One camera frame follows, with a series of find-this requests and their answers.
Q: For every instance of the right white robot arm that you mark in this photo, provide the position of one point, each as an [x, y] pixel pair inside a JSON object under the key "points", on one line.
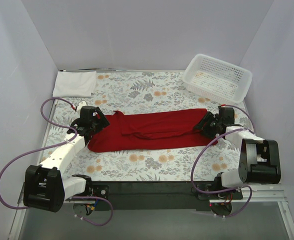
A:
{"points": [[259, 160]]}

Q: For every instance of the folded white t-shirt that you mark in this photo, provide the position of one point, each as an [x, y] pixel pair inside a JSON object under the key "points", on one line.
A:
{"points": [[75, 84]]}

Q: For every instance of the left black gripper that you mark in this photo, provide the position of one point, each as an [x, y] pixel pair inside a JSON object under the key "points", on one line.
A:
{"points": [[98, 121]]}

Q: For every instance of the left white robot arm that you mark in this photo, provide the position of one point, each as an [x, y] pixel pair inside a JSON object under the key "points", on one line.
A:
{"points": [[44, 186]]}

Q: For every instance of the red t-shirt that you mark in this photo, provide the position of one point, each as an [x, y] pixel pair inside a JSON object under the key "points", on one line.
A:
{"points": [[150, 131]]}

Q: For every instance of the white plastic basket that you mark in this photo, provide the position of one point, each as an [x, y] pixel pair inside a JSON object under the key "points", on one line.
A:
{"points": [[217, 80]]}

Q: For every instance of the floral patterned table mat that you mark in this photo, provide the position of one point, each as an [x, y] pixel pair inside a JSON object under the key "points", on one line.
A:
{"points": [[151, 92]]}

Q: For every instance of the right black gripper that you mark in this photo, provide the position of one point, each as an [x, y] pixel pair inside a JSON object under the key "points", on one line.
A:
{"points": [[209, 124]]}

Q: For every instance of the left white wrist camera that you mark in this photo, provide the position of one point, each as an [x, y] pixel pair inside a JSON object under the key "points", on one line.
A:
{"points": [[78, 107]]}

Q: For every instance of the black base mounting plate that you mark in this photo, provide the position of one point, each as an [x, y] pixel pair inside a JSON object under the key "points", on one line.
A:
{"points": [[149, 195]]}

